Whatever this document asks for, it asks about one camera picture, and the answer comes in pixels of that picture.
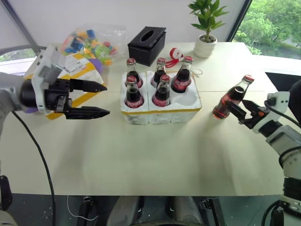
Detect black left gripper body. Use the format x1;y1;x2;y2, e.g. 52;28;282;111
44;78;74;114

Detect bag of colourful blocks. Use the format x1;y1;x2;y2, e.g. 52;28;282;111
60;23;128;68

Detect black window frame post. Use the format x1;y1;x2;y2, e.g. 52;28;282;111
225;0;254;43

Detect glass cola bottle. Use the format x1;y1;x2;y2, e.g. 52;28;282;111
151;74;171;107
124;75;145;109
170;56;194;94
150;57;167;88
126;57;144;89
212;74;255;121

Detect purple plastic bag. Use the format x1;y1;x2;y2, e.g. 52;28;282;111
23;58;104;114

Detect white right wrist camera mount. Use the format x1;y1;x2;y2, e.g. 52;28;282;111
253;91;291;134

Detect green plant in white pot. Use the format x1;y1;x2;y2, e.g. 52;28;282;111
188;0;230;58

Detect black bracket under table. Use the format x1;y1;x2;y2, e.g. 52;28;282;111
78;196;95;226

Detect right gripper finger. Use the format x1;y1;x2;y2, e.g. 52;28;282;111
241;99;260;114
229;103;248;124

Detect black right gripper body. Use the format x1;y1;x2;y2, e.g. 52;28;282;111
244;105;271;129

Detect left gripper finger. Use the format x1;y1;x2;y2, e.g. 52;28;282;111
70;79;108;94
63;106;111;121

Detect thin white cable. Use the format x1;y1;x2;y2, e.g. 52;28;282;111
66;195;99;222

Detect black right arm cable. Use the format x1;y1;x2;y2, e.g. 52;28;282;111
264;99;301;129

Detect yellow-taped cardboard box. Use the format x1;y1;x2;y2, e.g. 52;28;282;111
23;52;107;121

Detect black table leg frame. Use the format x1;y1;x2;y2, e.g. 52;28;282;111
199;198;227;226

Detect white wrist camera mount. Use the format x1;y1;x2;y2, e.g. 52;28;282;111
253;91;291;134
32;44;69;116

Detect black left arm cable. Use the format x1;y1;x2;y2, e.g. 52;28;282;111
11;110;56;226

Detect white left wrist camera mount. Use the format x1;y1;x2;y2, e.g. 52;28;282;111
32;44;69;116

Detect red white santa toy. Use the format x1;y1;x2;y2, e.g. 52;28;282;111
165;47;204;77

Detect black tissue box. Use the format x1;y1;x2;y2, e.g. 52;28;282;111
127;26;167;67

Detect white foam crate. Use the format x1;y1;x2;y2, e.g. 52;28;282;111
120;70;203;126

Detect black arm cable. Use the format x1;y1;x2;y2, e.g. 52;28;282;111
264;99;301;129
11;110;56;226

